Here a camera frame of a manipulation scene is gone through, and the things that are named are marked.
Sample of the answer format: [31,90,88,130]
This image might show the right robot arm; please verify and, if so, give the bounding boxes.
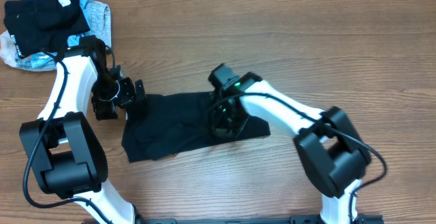
[210,76,371,223]

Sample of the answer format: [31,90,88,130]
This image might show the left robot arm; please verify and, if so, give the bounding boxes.
[19,42,146,223]

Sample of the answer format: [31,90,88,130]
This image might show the light blue folded garment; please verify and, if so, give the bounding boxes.
[26,0,104,69]

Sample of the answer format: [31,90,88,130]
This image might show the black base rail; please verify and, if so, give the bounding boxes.
[137,214,384,224]

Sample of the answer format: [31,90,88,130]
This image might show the folded black garment on pile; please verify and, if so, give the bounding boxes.
[3,0,90,59]

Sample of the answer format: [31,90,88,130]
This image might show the black t-shirt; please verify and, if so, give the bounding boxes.
[122,92,270,163]

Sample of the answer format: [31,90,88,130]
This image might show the grey patterned folded garment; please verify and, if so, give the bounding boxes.
[83,0,112,47]

